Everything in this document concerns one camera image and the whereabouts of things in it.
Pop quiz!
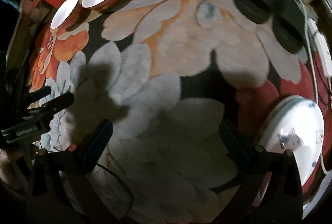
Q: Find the large bear cartoon plate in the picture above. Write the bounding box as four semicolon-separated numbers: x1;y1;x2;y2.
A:
257;95;325;185

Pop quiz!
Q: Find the right black slipper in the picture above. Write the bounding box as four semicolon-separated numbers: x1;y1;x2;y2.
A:
272;0;305;54

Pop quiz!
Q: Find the white power strip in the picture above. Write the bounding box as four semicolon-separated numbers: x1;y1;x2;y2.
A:
308;19;332;78

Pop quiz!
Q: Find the white power cable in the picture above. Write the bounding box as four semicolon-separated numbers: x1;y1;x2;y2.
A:
161;0;330;175

